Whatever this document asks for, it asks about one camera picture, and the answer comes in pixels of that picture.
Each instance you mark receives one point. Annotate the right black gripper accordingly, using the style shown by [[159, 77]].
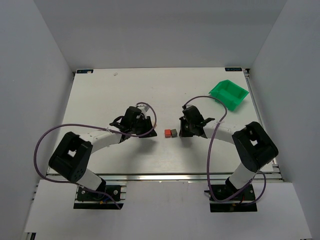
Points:
[[188, 127]]

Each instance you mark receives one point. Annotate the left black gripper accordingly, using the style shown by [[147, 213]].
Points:
[[144, 125]]

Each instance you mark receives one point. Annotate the olive wood block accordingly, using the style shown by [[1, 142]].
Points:
[[174, 133]]

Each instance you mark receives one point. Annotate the red wood cube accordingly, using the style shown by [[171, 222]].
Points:
[[167, 133]]

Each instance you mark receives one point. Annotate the green plastic bin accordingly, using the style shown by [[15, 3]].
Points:
[[229, 93]]

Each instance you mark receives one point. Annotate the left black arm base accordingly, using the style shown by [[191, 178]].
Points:
[[86, 200]]

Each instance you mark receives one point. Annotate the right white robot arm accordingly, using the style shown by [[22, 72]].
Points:
[[253, 145]]

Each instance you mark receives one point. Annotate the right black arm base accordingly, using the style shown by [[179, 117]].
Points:
[[242, 203]]

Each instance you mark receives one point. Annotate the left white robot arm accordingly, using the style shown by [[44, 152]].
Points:
[[71, 157]]

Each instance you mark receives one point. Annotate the right blue corner label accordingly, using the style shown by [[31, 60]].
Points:
[[233, 69]]

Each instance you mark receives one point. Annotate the blue corner label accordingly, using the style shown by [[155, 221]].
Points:
[[233, 69], [84, 71]]

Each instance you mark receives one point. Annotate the left blue corner label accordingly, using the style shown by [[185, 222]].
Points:
[[84, 71]]

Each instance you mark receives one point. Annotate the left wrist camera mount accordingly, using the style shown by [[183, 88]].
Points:
[[143, 107]]

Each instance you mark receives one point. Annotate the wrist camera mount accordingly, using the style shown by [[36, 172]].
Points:
[[143, 107], [186, 106]]

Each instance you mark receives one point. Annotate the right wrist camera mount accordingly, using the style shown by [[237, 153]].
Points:
[[186, 106]]

